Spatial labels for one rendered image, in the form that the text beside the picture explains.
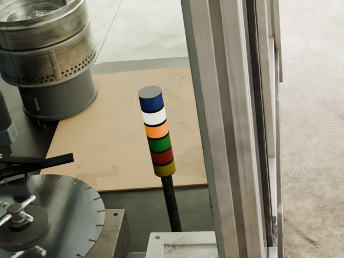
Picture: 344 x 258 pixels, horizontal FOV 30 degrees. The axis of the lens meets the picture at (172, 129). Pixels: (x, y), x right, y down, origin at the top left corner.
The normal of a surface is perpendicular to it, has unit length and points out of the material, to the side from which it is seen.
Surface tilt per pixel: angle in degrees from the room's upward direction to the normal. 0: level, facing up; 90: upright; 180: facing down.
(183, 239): 0
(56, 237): 0
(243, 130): 90
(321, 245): 0
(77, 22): 90
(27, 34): 90
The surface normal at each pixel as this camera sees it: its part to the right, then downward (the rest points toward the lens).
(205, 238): -0.14, -0.81
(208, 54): -0.12, 0.58
